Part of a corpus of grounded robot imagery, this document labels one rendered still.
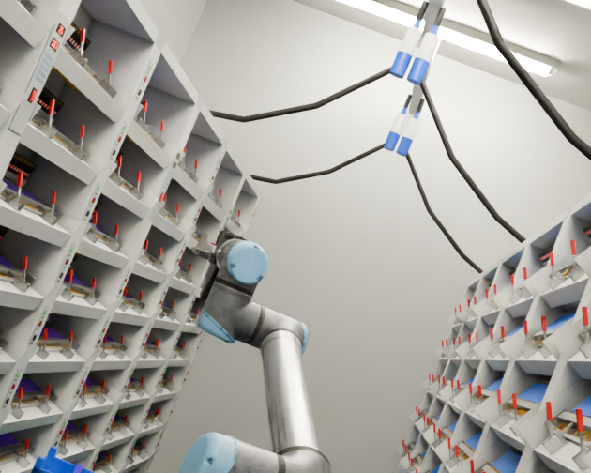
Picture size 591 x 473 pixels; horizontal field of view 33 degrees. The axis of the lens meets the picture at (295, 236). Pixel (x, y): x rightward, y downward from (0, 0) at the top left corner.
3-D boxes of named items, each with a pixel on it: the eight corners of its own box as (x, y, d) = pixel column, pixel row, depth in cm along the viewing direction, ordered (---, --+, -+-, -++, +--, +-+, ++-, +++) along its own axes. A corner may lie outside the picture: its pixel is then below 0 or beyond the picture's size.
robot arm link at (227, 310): (246, 351, 213) (267, 297, 214) (197, 331, 211) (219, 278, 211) (237, 344, 223) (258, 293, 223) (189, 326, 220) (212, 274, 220)
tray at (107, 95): (114, 123, 286) (145, 86, 287) (48, 61, 226) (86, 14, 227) (62, 81, 289) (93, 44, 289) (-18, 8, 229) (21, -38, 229)
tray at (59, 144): (88, 185, 284) (119, 147, 285) (14, 138, 224) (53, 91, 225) (36, 142, 287) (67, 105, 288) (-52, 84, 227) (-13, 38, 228)
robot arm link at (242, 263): (220, 278, 210) (238, 235, 211) (210, 273, 222) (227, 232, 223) (260, 295, 213) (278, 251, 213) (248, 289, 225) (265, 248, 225)
